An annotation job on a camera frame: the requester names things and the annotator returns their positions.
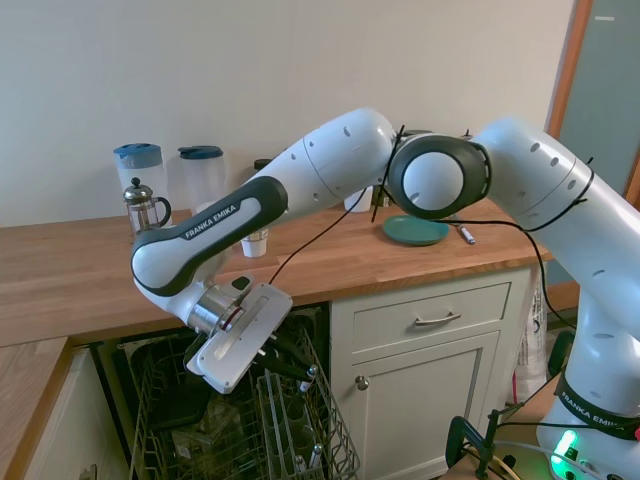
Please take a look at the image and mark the teal plate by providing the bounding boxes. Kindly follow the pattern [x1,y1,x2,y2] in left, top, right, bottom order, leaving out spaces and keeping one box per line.
[382,214,451,247]

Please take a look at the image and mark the glass French press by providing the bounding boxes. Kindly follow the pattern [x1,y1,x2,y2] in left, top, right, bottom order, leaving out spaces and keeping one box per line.
[122,177,173,236]

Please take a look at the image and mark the white printed bag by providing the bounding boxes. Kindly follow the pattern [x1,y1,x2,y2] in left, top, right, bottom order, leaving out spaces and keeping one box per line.
[507,269,552,407]

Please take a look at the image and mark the white paper cup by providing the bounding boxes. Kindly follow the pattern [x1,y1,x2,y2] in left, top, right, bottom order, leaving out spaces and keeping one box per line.
[343,184,374,214]
[240,229,271,259]

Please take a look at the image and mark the grey cutlery basket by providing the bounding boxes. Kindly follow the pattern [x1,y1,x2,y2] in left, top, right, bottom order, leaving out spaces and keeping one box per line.
[255,369,332,480]

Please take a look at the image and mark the metal drawer handle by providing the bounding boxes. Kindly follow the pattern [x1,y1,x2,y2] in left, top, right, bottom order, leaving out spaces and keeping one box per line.
[412,311,462,328]

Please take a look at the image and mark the wire dishwasher rack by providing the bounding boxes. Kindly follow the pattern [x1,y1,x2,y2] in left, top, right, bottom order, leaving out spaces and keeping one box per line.
[127,319,362,480]

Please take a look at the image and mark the clear pitcher blue lid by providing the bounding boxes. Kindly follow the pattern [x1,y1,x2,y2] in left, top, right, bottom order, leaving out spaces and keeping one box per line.
[113,143,174,229]
[177,145,227,214]

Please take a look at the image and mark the dark metal clamp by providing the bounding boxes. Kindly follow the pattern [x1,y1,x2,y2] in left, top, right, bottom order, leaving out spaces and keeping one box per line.
[446,407,522,480]

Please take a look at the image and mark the black cable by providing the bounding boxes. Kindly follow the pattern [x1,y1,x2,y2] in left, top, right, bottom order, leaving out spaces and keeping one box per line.
[439,217,584,332]
[269,207,354,284]

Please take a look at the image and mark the white corner cabinet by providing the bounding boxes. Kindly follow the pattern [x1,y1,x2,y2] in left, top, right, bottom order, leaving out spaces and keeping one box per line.
[23,344,132,480]

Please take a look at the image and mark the glass door wooden frame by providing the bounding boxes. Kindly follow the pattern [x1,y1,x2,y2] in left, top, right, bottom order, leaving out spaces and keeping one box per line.
[546,0,640,197]

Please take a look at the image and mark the metal wire dish rack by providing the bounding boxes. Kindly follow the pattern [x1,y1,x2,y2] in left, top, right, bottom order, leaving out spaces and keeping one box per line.
[92,299,362,480]

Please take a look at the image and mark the white kitchen cabinet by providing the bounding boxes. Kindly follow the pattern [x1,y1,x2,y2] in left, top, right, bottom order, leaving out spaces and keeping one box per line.
[329,264,540,480]

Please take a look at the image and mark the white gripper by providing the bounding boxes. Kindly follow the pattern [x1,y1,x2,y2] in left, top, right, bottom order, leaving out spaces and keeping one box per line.
[187,282,310,394]

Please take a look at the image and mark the yellow cable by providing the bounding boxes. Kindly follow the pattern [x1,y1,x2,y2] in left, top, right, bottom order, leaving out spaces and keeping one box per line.
[490,455,518,480]

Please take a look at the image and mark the white cable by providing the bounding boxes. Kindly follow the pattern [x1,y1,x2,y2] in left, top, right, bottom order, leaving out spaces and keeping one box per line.
[492,438,559,457]

